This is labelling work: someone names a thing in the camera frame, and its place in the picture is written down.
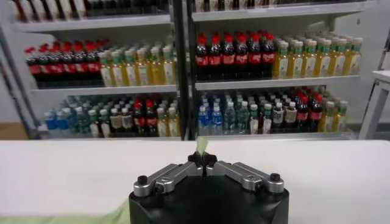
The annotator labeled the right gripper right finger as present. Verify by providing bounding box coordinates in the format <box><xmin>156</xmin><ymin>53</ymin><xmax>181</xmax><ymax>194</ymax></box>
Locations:
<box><xmin>202</xmin><ymin>152</ymin><xmax>285</xmax><ymax>195</ymax></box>

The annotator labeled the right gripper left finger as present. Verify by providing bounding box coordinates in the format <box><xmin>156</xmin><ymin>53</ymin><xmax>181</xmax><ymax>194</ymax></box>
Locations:
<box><xmin>133</xmin><ymin>152</ymin><xmax>204</xmax><ymax>198</ymax></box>

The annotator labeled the light green polo shirt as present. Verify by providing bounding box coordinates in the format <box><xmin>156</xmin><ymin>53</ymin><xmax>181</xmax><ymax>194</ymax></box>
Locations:
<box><xmin>0</xmin><ymin>136</ymin><xmax>210</xmax><ymax>224</ymax></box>

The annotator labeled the clear green water bottle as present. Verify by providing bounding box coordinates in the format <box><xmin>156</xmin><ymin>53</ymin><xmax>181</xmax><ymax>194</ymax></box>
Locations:
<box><xmin>69</xmin><ymin>107</ymin><xmax>79</xmax><ymax>137</ymax></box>
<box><xmin>236</xmin><ymin>100</ymin><xmax>249</xmax><ymax>135</ymax></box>
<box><xmin>77</xmin><ymin>106</ymin><xmax>90</xmax><ymax>138</ymax></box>
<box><xmin>224</xmin><ymin>101</ymin><xmax>236</xmax><ymax>135</ymax></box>

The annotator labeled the blue label water bottle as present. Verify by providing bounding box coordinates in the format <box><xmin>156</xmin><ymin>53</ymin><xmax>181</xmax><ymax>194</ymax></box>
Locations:
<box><xmin>197</xmin><ymin>105</ymin><xmax>211</xmax><ymax>136</ymax></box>
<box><xmin>56</xmin><ymin>108</ymin><xmax>70</xmax><ymax>137</ymax></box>
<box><xmin>211</xmin><ymin>105</ymin><xmax>224</xmax><ymax>136</ymax></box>
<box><xmin>44</xmin><ymin>111</ymin><xmax>57</xmax><ymax>137</ymax></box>

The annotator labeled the red cap cola bottle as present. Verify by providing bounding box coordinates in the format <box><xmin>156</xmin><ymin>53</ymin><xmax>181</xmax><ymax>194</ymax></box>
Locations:
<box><xmin>297</xmin><ymin>96</ymin><xmax>310</xmax><ymax>133</ymax></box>
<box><xmin>261</xmin><ymin>34</ymin><xmax>275</xmax><ymax>80</ymax></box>
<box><xmin>221</xmin><ymin>35</ymin><xmax>235</xmax><ymax>80</ymax></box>
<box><xmin>310</xmin><ymin>96</ymin><xmax>323</xmax><ymax>133</ymax></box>
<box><xmin>208</xmin><ymin>35</ymin><xmax>222</xmax><ymax>81</ymax></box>
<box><xmin>235</xmin><ymin>35</ymin><xmax>249</xmax><ymax>80</ymax></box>
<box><xmin>145</xmin><ymin>100</ymin><xmax>158</xmax><ymax>138</ymax></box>
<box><xmin>52</xmin><ymin>48</ymin><xmax>64</xmax><ymax>88</ymax></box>
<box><xmin>40</xmin><ymin>49</ymin><xmax>52</xmax><ymax>88</ymax></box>
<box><xmin>248</xmin><ymin>34</ymin><xmax>262</xmax><ymax>80</ymax></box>
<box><xmin>75</xmin><ymin>47</ymin><xmax>88</xmax><ymax>88</ymax></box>
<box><xmin>133</xmin><ymin>100</ymin><xmax>146</xmax><ymax>138</ymax></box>
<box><xmin>63</xmin><ymin>47</ymin><xmax>76</xmax><ymax>88</ymax></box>
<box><xmin>195</xmin><ymin>35</ymin><xmax>208</xmax><ymax>81</ymax></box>
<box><xmin>87</xmin><ymin>46</ymin><xmax>101</xmax><ymax>87</ymax></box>
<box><xmin>27</xmin><ymin>50</ymin><xmax>41</xmax><ymax>88</ymax></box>

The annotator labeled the brown label dark tea bottle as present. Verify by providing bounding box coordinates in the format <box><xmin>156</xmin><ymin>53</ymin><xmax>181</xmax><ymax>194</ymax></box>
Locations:
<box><xmin>272</xmin><ymin>102</ymin><xmax>285</xmax><ymax>134</ymax></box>
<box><xmin>285</xmin><ymin>101</ymin><xmax>297</xmax><ymax>134</ymax></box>
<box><xmin>110</xmin><ymin>107</ymin><xmax>122</xmax><ymax>138</ymax></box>
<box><xmin>121</xmin><ymin>107</ymin><xmax>134</xmax><ymax>138</ymax></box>

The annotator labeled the metal beverage display shelf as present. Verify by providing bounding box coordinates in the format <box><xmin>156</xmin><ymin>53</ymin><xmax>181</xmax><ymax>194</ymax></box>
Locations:
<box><xmin>185</xmin><ymin>0</ymin><xmax>390</xmax><ymax>141</ymax></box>

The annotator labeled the beverage display fridge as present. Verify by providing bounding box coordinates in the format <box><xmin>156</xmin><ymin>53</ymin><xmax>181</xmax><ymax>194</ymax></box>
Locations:
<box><xmin>0</xmin><ymin>0</ymin><xmax>187</xmax><ymax>141</ymax></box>

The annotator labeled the white side table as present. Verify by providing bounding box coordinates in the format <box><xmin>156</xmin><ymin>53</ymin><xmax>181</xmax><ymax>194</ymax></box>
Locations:
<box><xmin>358</xmin><ymin>69</ymin><xmax>390</xmax><ymax>141</ymax></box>

